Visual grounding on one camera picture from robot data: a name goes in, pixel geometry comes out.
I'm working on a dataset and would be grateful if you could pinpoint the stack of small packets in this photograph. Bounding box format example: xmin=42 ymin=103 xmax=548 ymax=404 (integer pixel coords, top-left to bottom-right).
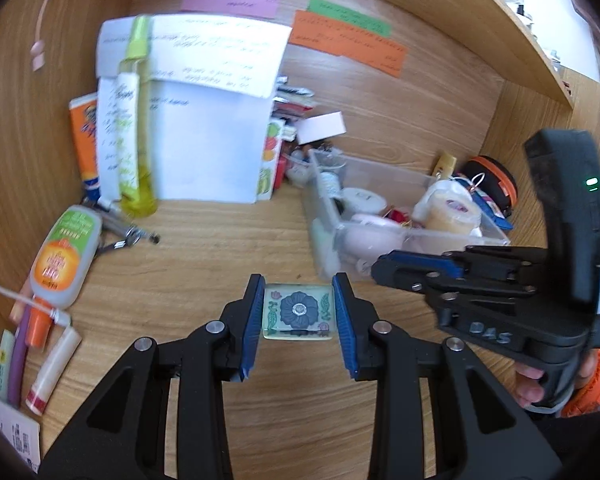
xmin=272 ymin=76 xmax=315 ymax=141

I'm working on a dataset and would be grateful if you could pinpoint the pink round portable fan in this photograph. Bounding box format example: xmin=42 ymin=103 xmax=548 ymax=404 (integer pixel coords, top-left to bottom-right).
xmin=342 ymin=214 xmax=406 ymax=261

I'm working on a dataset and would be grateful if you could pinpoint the white blank card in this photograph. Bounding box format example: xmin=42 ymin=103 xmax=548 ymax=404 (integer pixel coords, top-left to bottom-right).
xmin=297 ymin=112 xmax=346 ymax=146

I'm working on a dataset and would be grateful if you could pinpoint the white floral ceramic bowl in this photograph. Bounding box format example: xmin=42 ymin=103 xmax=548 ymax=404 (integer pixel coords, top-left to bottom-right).
xmin=285 ymin=147 xmax=316 ymax=188

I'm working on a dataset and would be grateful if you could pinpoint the orange sunscreen tube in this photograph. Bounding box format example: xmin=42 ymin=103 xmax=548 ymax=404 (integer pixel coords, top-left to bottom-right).
xmin=69 ymin=92 xmax=103 ymax=201

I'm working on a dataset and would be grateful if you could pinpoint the amber jar with clear lid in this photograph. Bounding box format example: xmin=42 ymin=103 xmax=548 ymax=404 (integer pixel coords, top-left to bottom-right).
xmin=422 ymin=195 xmax=482 ymax=236

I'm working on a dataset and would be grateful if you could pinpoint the folded white printed paper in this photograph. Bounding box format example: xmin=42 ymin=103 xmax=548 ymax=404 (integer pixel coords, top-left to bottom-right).
xmin=96 ymin=15 xmax=293 ymax=100

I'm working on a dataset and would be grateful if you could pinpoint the green paper note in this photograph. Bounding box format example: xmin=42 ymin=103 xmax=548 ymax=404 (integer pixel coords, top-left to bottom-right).
xmin=306 ymin=0 xmax=393 ymax=38

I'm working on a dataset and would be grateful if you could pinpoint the purple pen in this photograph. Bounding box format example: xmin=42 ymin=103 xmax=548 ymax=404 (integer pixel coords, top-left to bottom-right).
xmin=6 ymin=307 xmax=36 ymax=408

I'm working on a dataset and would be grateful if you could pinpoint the pink cable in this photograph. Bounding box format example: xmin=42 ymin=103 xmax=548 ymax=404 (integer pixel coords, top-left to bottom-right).
xmin=30 ymin=0 xmax=71 ymax=72

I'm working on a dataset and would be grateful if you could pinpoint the white label paper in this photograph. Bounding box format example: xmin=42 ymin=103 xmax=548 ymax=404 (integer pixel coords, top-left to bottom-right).
xmin=0 ymin=382 xmax=42 ymax=476

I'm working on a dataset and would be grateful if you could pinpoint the orange paper note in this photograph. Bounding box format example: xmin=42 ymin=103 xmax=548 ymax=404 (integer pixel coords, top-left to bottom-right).
xmin=286 ymin=10 xmax=409 ymax=79

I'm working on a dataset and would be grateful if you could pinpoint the white charging cable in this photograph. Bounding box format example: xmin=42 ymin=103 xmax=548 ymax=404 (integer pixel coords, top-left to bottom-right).
xmin=0 ymin=255 xmax=73 ymax=328

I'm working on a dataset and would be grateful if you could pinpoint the thin metal tool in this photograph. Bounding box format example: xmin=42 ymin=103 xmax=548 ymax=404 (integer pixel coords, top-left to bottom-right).
xmin=92 ymin=240 xmax=128 ymax=261

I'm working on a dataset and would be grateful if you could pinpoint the large white paper sheet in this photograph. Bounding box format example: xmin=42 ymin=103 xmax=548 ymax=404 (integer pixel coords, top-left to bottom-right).
xmin=97 ymin=77 xmax=273 ymax=204

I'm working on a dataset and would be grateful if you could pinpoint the white tube with red end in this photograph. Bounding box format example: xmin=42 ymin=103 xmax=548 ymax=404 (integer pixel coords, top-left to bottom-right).
xmin=24 ymin=327 xmax=82 ymax=416

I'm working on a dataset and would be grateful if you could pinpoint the person's right hand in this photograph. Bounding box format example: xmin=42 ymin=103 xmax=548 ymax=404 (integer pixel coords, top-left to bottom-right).
xmin=514 ymin=364 xmax=546 ymax=408

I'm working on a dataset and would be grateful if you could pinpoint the wooden shelf board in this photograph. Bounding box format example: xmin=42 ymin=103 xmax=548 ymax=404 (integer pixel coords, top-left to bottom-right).
xmin=447 ymin=0 xmax=577 ymax=110

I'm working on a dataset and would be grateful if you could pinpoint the yellow lip balm tube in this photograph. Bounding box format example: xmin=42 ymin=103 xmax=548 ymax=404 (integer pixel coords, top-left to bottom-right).
xmin=432 ymin=151 xmax=457 ymax=181

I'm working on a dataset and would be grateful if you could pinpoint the pale yellow highlighter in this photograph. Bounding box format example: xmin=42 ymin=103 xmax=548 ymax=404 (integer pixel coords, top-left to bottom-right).
xmin=0 ymin=329 xmax=17 ymax=401

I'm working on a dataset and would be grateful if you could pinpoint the black orange round case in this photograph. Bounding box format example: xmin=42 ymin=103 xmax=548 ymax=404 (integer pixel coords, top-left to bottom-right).
xmin=462 ymin=155 xmax=520 ymax=221

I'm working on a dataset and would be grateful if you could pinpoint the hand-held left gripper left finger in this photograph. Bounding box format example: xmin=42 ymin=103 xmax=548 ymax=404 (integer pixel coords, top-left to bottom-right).
xmin=37 ymin=274 xmax=266 ymax=480

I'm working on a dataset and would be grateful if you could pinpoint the round white powder jar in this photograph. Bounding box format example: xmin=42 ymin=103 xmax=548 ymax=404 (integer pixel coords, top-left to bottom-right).
xmin=340 ymin=187 xmax=388 ymax=216

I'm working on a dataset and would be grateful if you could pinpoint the green orange repellent bottle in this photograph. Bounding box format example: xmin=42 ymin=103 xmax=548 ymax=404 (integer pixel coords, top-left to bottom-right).
xmin=26 ymin=205 xmax=104 ymax=348

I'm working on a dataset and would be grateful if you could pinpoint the square glass flower tile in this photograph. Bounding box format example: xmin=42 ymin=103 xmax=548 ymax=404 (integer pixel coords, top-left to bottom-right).
xmin=262 ymin=282 xmax=337 ymax=342

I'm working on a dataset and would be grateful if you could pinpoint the white drawstring pouch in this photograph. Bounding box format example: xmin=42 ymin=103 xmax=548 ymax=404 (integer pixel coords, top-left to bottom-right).
xmin=412 ymin=180 xmax=481 ymax=211

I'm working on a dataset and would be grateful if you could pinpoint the pale translucent plastic piece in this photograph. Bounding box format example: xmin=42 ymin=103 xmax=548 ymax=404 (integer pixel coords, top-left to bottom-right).
xmin=310 ymin=220 xmax=338 ymax=273

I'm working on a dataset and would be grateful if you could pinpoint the blue packet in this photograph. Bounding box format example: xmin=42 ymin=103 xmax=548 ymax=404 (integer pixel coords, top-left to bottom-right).
xmin=452 ymin=172 xmax=515 ymax=233

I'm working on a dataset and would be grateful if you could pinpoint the clear plastic box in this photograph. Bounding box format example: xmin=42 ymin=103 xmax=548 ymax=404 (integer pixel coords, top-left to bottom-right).
xmin=300 ymin=149 xmax=512 ymax=281

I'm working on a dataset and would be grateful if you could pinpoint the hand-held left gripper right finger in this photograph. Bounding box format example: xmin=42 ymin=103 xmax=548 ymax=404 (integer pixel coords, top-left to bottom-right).
xmin=331 ymin=272 xmax=563 ymax=480

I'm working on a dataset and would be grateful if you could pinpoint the dark cloth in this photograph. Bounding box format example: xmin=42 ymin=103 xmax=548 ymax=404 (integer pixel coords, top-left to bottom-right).
xmin=530 ymin=410 xmax=600 ymax=480

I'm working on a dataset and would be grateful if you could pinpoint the fruit printed box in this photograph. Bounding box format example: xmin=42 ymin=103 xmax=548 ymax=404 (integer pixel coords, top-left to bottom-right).
xmin=256 ymin=120 xmax=286 ymax=201

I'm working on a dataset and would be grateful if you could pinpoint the metal nail clipper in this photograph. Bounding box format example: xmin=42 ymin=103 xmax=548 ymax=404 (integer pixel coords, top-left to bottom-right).
xmin=97 ymin=210 xmax=161 ymax=246

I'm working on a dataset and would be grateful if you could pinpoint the yellow green spray bottle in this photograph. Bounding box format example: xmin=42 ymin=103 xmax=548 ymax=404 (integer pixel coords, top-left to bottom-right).
xmin=117 ymin=15 xmax=160 ymax=218

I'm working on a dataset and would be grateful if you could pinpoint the wooden desktop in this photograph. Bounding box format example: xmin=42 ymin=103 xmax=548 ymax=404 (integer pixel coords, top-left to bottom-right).
xmin=0 ymin=180 xmax=600 ymax=480

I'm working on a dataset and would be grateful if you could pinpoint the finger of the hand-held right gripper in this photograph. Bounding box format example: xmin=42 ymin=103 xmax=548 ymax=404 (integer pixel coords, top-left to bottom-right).
xmin=371 ymin=255 xmax=537 ymax=302
xmin=384 ymin=245 xmax=548 ymax=284

